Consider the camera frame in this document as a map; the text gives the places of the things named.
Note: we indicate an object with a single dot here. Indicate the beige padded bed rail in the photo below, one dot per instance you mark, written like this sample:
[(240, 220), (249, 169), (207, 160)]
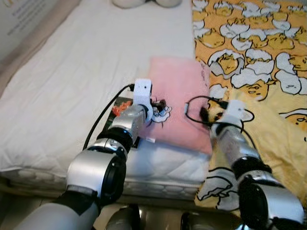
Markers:
[(29, 45)]

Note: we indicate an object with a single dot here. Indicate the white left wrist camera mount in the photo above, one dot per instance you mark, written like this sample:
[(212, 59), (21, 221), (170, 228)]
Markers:
[(142, 91)]

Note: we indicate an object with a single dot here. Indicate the white quilted mattress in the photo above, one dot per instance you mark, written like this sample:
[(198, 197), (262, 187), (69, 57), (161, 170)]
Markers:
[(72, 72)]

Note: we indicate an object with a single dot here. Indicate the robot leg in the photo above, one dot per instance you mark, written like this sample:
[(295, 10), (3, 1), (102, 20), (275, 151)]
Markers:
[(122, 220), (196, 223)]

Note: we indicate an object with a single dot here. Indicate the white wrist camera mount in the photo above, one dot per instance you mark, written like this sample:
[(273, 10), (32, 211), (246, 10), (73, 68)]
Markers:
[(233, 112), (142, 91)]

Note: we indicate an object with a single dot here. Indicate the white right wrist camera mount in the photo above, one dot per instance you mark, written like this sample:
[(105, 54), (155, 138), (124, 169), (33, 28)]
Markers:
[(233, 112)]

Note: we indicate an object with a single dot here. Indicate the robot left leg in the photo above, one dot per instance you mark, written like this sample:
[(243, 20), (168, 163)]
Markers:
[(122, 220)]

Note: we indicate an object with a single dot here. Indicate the white printed wall sheet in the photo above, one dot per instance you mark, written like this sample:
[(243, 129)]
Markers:
[(24, 14)]

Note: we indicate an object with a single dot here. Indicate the yellow cartoon blanket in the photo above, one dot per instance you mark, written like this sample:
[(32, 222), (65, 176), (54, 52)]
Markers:
[(268, 72)]

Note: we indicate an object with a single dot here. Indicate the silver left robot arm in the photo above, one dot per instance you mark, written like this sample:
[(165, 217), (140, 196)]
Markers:
[(93, 170)]

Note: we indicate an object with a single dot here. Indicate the robot right leg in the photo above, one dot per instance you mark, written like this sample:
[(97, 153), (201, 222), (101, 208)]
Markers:
[(196, 223)]

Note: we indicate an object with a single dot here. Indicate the pink pillow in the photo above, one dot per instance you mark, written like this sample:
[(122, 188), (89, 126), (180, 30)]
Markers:
[(177, 86)]

